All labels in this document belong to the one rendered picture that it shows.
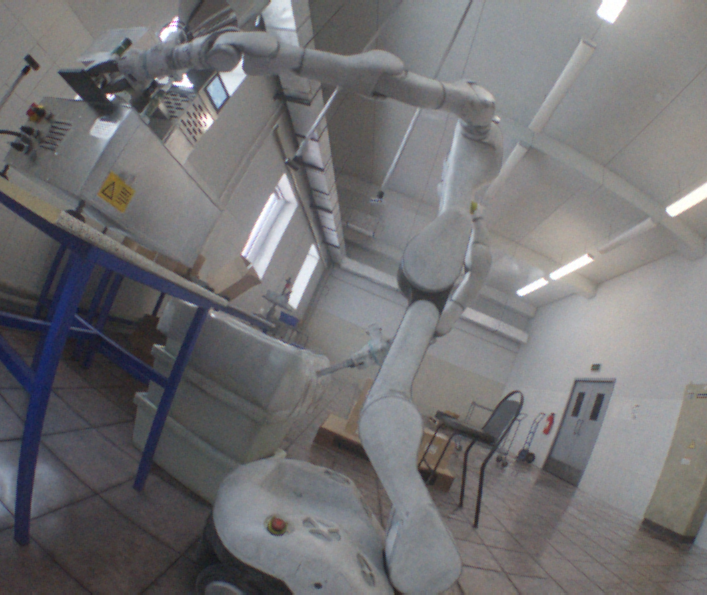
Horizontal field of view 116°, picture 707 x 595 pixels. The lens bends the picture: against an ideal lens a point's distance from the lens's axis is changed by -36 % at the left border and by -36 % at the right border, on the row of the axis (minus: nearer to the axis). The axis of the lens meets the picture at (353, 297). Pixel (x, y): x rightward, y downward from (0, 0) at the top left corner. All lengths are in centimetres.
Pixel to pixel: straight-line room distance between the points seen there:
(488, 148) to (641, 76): 362
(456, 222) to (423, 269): 16
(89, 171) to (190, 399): 91
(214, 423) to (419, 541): 82
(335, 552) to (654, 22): 440
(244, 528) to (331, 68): 95
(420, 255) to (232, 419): 85
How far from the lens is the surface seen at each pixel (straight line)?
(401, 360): 86
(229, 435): 132
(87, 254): 69
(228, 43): 74
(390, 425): 82
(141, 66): 84
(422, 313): 88
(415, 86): 82
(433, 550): 94
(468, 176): 105
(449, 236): 90
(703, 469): 498
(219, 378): 133
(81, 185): 82
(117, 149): 86
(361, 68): 76
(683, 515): 501
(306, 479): 112
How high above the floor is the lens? 74
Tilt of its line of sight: 10 degrees up
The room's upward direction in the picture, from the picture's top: 23 degrees clockwise
